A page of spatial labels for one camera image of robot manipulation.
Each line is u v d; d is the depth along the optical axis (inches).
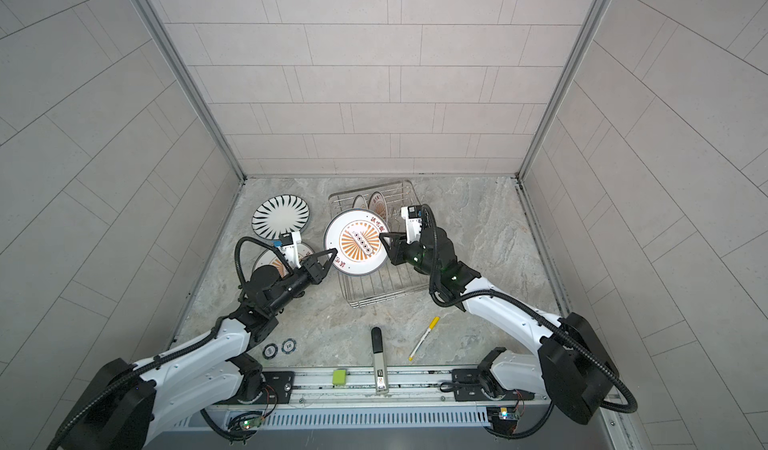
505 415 26.9
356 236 29.6
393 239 27.1
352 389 28.5
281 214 40.6
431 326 31.8
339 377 28.9
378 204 37.5
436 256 22.0
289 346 30.3
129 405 15.4
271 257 35.9
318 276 26.5
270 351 30.2
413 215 26.5
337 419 26.8
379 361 28.4
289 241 27.2
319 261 28.0
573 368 15.7
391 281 34.5
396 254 26.3
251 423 25.5
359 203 37.6
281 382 28.4
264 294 23.2
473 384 28.3
